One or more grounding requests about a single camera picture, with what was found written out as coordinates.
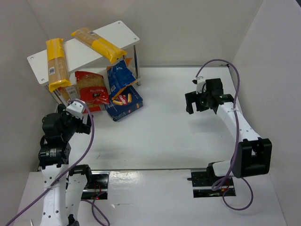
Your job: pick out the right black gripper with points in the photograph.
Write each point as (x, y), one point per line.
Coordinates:
(195, 98)

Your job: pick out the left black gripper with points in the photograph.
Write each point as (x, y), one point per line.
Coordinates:
(85, 124)

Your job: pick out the yellow spaghetti bag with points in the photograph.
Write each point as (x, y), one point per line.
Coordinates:
(58, 75)
(99, 44)

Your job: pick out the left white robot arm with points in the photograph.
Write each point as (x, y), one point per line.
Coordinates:
(63, 185)

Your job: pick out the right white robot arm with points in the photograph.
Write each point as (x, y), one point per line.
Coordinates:
(252, 153)

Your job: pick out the red pasta bag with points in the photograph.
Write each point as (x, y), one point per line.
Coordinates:
(90, 88)

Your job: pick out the yellow spaghetti bag on shelf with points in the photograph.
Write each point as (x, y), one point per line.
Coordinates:
(58, 75)

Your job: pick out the dark blue Barilla pasta box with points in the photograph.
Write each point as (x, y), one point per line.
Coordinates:
(124, 104)

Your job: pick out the blue pasta bag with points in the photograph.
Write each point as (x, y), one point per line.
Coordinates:
(120, 77)

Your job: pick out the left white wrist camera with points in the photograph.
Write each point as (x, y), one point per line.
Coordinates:
(76, 108)

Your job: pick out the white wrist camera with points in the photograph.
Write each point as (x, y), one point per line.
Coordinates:
(200, 83)
(76, 108)

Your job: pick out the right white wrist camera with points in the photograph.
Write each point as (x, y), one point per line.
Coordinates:
(200, 83)

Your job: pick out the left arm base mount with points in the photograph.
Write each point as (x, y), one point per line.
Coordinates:
(97, 186)

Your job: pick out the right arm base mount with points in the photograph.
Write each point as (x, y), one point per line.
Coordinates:
(202, 185)

